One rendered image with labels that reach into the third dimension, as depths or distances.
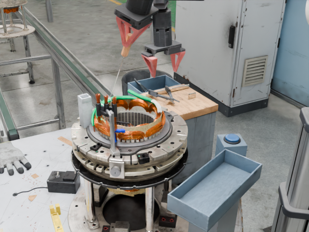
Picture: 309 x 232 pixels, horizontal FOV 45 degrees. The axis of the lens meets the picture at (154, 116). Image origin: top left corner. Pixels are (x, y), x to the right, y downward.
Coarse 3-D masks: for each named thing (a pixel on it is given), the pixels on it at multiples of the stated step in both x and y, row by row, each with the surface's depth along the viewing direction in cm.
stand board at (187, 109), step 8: (168, 96) 128; (176, 96) 128; (184, 96) 128; (200, 96) 128; (160, 104) 122; (168, 104) 122; (176, 104) 122; (184, 104) 122; (192, 104) 122; (200, 104) 122; (208, 104) 123; (216, 104) 123; (176, 112) 117; (184, 112) 117; (192, 112) 118; (200, 112) 120; (208, 112) 122; (184, 120) 118
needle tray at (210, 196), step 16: (224, 160) 100; (240, 160) 97; (192, 176) 88; (208, 176) 95; (224, 176) 95; (240, 176) 95; (256, 176) 93; (176, 192) 85; (192, 192) 89; (208, 192) 89; (224, 192) 89; (240, 192) 87; (176, 208) 82; (192, 208) 79; (208, 208) 85; (224, 208) 82; (192, 224) 92; (208, 224) 78; (224, 224) 90
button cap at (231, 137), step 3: (228, 135) 109; (231, 135) 109; (234, 135) 109; (237, 135) 110; (225, 138) 109; (228, 138) 108; (231, 138) 108; (234, 138) 108; (237, 138) 108; (231, 141) 107; (234, 141) 107; (237, 141) 108
